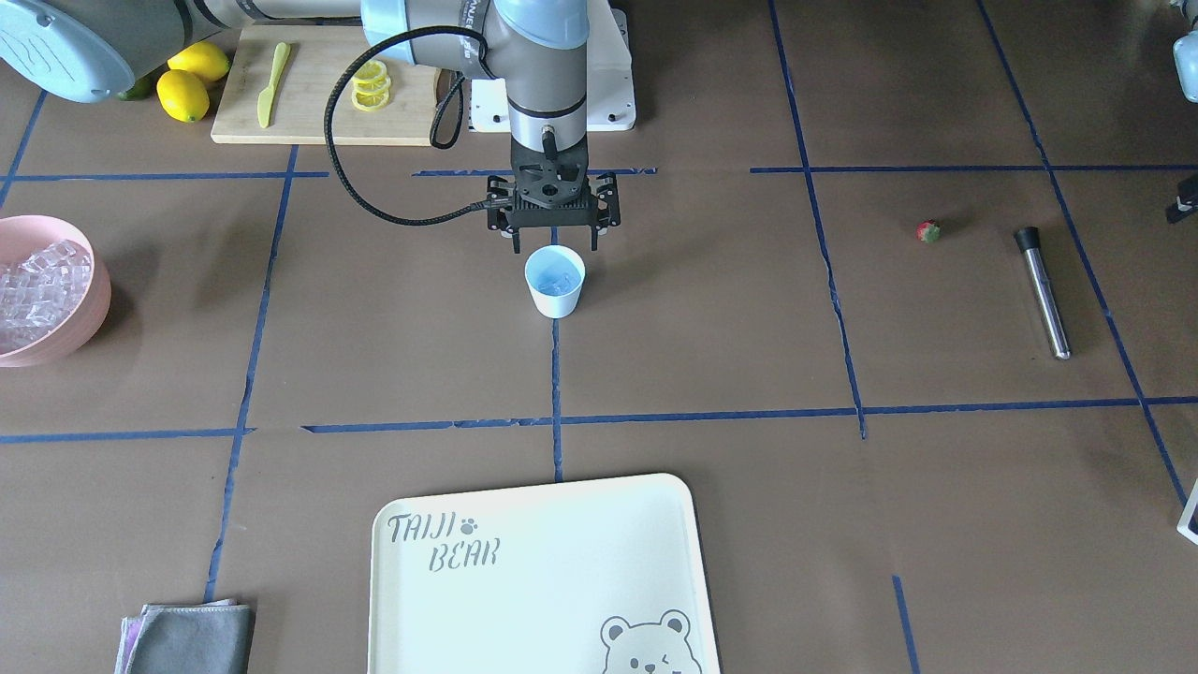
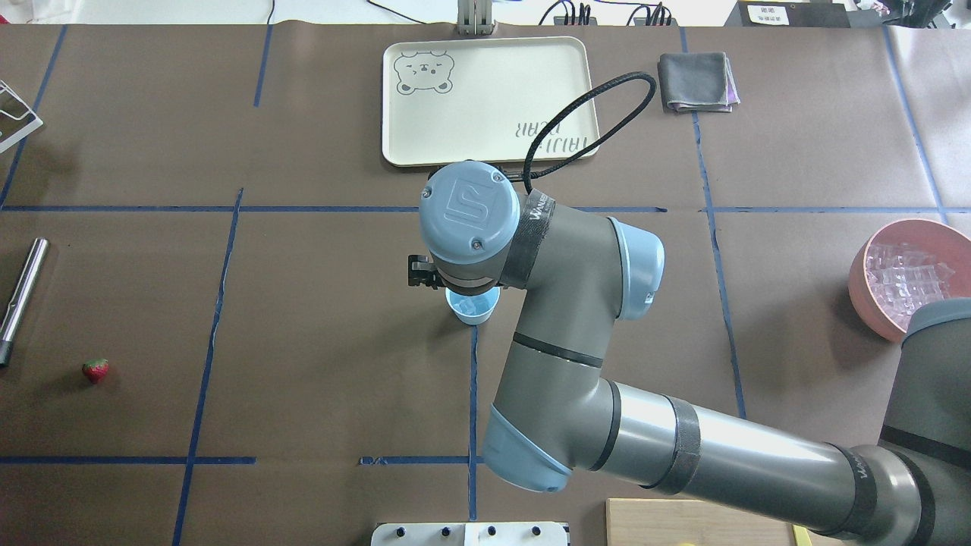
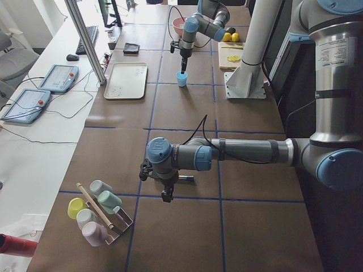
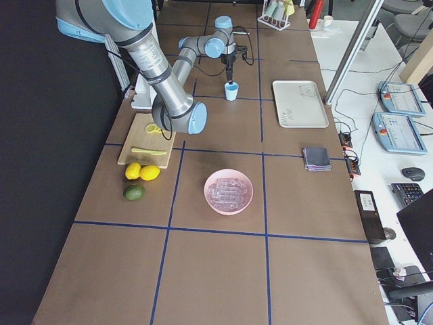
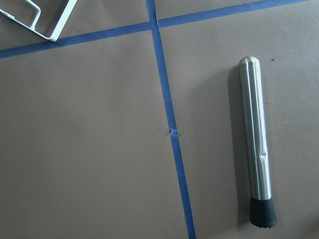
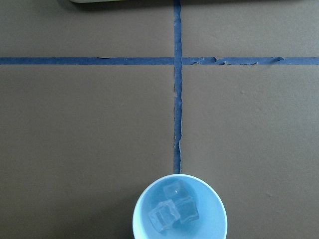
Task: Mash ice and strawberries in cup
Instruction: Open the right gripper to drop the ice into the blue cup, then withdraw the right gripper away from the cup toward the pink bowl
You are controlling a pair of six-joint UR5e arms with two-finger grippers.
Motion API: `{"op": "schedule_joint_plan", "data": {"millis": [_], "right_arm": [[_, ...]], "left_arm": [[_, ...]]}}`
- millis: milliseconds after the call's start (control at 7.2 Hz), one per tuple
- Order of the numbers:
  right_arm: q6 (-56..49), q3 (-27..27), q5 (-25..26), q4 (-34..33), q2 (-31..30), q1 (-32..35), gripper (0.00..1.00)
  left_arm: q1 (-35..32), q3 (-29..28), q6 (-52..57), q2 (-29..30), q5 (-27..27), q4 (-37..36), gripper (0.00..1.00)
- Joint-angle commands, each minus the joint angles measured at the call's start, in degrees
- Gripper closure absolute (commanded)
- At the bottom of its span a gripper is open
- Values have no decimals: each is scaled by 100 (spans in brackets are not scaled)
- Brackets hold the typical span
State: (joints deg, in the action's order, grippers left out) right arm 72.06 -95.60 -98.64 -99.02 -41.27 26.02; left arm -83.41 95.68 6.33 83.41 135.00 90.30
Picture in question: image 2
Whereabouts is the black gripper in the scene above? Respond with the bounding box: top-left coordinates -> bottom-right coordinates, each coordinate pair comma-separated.
408,255 -> 446,290

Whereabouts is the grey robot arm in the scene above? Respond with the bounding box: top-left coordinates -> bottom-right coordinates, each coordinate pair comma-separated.
409,160 -> 969,545

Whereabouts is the light blue plastic cup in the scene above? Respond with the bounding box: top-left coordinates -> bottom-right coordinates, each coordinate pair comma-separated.
446,287 -> 501,326

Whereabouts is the pile of ice cubes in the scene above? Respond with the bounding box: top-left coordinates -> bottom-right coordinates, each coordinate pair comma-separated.
864,244 -> 956,322

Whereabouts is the cream bear serving tray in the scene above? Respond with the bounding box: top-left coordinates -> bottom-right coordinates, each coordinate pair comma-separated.
382,36 -> 592,167

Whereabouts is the bamboo cutting board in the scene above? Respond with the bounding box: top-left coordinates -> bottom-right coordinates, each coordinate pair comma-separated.
606,498 -> 814,545

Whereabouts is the grey folded cloth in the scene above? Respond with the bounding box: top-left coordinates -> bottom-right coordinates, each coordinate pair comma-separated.
658,52 -> 741,113

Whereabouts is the red strawberry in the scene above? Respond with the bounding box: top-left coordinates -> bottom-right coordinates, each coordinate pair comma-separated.
82,357 -> 110,384

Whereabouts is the steel muddler with black tip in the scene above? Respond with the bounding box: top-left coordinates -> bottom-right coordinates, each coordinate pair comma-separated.
1,237 -> 49,369

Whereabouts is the pink bowl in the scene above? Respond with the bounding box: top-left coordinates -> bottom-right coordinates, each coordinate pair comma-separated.
847,218 -> 970,343

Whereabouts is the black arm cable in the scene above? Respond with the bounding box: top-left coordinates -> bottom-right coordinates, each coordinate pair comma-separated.
497,71 -> 658,192

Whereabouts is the aluminium frame post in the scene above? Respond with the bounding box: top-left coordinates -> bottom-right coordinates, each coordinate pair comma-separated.
457,0 -> 495,36

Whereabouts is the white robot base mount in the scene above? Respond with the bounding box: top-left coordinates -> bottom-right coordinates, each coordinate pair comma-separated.
370,521 -> 571,545

